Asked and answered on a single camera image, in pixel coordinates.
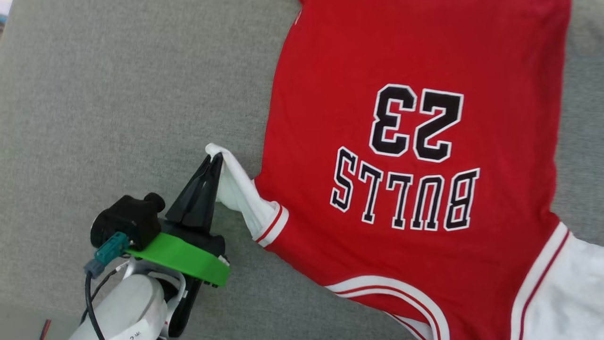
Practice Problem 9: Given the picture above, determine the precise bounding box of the teal left camera cable connector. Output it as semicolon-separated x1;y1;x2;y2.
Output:
84;231;130;279

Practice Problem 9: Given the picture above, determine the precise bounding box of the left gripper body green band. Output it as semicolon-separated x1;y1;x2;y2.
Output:
126;220;231;288

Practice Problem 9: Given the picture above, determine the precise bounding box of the red and white basketball jersey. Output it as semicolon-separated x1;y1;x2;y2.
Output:
205;0;604;340

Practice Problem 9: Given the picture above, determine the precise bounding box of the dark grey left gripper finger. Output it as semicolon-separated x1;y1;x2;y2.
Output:
203;153;224;235
165;157;212;227

